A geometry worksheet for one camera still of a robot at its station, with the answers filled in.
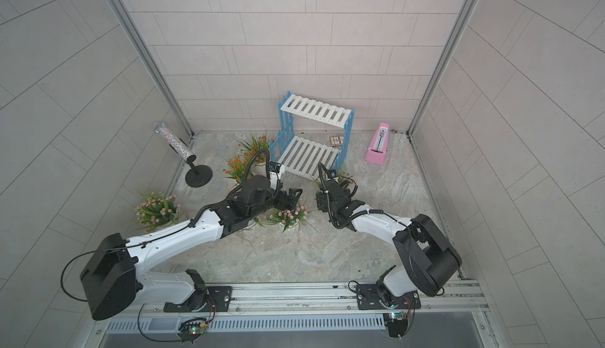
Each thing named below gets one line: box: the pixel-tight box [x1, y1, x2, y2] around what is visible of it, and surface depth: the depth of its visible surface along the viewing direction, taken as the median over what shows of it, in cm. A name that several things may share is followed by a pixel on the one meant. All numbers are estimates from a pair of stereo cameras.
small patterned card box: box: [329, 135, 344, 147], surface depth 114 cm
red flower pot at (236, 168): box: [222, 154, 249, 184], surface depth 88 cm
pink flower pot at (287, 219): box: [253, 204, 319, 233], surface depth 75 cm
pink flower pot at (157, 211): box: [133, 191, 182, 234], surface depth 77 cm
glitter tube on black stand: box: [153, 121, 214, 189], surface depth 88 cm
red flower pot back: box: [233, 130, 270, 173], surface depth 96 cm
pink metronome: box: [363, 122, 390, 166], surface depth 102 cm
